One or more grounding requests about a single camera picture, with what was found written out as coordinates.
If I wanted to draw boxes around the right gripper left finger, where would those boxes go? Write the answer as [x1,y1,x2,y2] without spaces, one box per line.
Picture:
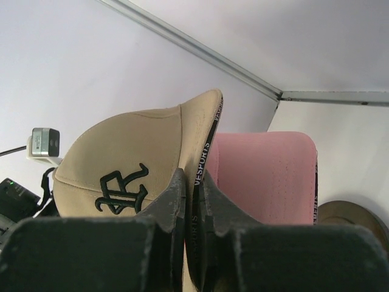
[1,169,186,291]

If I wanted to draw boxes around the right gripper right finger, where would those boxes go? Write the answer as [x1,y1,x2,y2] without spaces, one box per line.
[199,174,388,291]

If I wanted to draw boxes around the pink baseball cap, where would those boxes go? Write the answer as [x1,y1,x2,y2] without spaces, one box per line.
[207,131,318,224]

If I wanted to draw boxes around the beige cap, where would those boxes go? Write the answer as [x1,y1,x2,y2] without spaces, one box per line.
[53,89,223,291]

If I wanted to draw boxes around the dark round wooden stand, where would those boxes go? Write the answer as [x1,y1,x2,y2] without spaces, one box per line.
[317,201,388,250]

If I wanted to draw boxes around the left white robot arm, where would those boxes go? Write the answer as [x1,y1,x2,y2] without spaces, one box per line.
[1,167,59,249]

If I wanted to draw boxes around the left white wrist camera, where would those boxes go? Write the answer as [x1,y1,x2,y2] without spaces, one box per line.
[26,128,62,167]

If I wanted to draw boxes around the left black camera cable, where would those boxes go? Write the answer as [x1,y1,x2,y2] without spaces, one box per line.
[0,145,28,158]

